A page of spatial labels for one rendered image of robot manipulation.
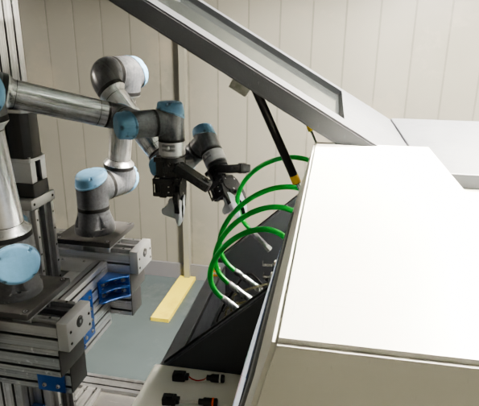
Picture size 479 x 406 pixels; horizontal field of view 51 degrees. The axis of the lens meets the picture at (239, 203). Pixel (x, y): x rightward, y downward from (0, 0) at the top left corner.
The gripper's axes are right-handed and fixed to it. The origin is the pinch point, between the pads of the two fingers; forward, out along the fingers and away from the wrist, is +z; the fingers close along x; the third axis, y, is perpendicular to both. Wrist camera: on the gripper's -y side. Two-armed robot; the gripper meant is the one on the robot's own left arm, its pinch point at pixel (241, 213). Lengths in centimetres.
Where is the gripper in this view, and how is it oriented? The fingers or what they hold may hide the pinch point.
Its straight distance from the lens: 159.1
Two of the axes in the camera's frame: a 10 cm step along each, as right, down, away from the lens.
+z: 3.6, 8.6, -3.5
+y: -6.2, 5.0, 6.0
